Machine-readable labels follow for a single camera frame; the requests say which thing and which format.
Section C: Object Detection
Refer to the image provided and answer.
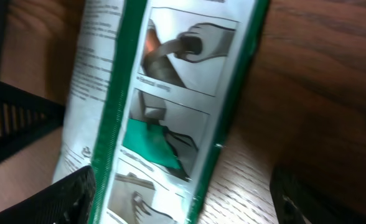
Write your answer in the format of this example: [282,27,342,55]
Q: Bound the green 3M gloves package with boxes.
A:
[54,0,268,223]

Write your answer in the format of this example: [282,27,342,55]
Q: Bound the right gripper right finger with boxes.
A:
[270,166,366,224]

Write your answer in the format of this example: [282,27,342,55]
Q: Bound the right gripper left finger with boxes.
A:
[0,166,96,224]

